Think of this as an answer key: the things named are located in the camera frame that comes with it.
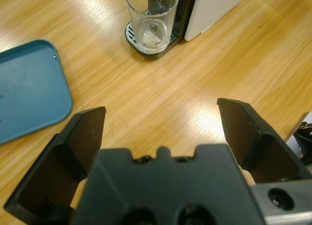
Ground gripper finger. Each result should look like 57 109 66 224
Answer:
216 97 312 186
3 106 107 225

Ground teal plastic tray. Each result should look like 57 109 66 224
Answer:
0 38 74 146

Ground white capsule coffee machine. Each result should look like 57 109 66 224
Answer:
125 0 247 60

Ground white camera mount dark post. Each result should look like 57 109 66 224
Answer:
285 112 312 167

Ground clear drinking glass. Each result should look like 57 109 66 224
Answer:
124 0 180 55

